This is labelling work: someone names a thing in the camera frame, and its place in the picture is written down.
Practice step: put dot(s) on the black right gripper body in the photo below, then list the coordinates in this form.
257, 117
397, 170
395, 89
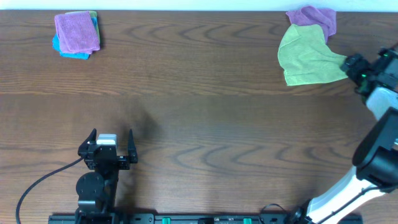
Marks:
354, 66

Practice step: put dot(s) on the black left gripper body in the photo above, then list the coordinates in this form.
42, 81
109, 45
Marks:
107, 156

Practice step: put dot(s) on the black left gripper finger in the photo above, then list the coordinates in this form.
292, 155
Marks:
131, 147
92, 137

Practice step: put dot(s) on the light green microfiber cloth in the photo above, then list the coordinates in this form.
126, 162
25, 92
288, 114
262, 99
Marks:
306, 59

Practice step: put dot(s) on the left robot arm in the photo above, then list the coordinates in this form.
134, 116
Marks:
97, 189

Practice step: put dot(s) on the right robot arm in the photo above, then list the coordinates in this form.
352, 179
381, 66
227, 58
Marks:
374, 170

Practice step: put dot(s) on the crumpled purple cloth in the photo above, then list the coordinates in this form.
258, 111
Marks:
309, 15

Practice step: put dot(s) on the folded blue cloth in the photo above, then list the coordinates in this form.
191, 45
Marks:
56, 43

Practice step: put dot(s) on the folded pink cloth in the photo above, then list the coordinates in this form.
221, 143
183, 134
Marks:
65, 46

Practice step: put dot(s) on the folded green cloth in stack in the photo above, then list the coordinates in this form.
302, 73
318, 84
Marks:
81, 28

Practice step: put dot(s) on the black mounting rail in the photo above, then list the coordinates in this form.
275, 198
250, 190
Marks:
148, 218

